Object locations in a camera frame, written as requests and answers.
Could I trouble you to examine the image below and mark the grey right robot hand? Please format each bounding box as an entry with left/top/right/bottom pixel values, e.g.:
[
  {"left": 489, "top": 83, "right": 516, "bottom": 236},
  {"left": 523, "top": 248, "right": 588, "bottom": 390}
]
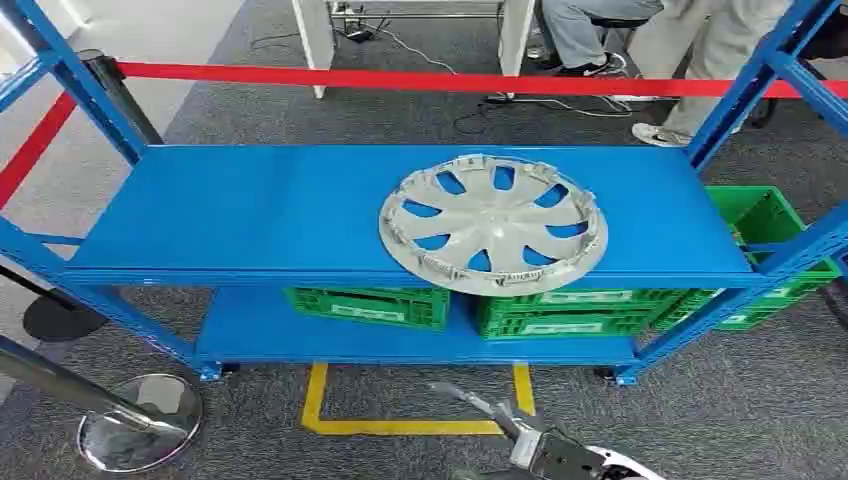
[{"left": 429, "top": 381, "right": 602, "bottom": 480}]

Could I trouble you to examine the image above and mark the yellow floor tape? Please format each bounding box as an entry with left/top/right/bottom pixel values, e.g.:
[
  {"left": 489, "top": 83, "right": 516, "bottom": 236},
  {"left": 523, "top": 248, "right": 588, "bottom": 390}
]
[{"left": 299, "top": 362, "right": 537, "bottom": 438}]

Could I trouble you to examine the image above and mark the grey plastic hubcap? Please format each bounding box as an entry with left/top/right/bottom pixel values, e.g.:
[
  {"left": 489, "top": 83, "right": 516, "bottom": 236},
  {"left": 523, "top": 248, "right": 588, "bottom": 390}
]
[{"left": 378, "top": 153, "right": 609, "bottom": 298}]

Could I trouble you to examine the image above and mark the blue metal shelf rack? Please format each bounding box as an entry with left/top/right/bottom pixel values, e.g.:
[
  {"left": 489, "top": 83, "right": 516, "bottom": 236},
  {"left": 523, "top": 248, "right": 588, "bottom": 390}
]
[{"left": 0, "top": 0, "right": 848, "bottom": 388}]

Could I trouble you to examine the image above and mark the red barrier belt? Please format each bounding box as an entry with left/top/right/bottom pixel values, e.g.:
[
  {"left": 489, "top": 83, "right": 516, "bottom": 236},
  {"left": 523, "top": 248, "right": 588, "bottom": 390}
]
[
  {"left": 0, "top": 91, "right": 79, "bottom": 211},
  {"left": 115, "top": 60, "right": 848, "bottom": 101}
]

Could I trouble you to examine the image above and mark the person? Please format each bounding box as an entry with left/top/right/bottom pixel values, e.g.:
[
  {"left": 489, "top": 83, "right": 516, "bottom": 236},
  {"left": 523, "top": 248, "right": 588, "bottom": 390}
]
[
  {"left": 608, "top": 0, "right": 794, "bottom": 149},
  {"left": 528, "top": 0, "right": 664, "bottom": 78}
]

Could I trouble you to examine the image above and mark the black stool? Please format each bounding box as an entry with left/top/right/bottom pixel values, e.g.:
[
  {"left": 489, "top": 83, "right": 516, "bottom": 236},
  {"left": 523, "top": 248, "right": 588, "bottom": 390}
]
[{"left": 588, "top": 15, "right": 655, "bottom": 52}]

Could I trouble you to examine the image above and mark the black router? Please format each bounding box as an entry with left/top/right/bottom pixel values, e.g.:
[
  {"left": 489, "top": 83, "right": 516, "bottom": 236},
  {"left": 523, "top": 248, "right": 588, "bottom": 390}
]
[{"left": 343, "top": 18, "right": 393, "bottom": 45}]

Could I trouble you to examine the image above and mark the white table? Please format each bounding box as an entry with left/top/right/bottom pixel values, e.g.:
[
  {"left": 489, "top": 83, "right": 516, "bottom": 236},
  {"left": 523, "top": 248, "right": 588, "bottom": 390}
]
[{"left": 290, "top": 0, "right": 537, "bottom": 101}]

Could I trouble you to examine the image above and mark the office chair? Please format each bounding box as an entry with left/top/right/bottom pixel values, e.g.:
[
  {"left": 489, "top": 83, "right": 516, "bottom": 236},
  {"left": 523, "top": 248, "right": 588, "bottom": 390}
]
[{"left": 747, "top": 18, "right": 848, "bottom": 131}]

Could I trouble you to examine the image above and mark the black stanchion with base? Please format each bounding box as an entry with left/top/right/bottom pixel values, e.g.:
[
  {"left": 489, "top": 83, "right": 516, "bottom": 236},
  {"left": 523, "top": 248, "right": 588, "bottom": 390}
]
[{"left": 0, "top": 264, "right": 109, "bottom": 344}]

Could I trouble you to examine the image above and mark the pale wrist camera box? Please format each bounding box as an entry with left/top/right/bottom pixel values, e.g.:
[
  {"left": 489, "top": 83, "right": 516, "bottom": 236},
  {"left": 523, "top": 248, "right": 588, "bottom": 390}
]
[{"left": 508, "top": 429, "right": 544, "bottom": 471}]

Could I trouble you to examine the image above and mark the black barrier post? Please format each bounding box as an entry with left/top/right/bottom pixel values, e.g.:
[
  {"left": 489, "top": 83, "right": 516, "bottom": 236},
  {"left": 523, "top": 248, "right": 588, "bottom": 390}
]
[{"left": 78, "top": 49, "right": 165, "bottom": 148}]

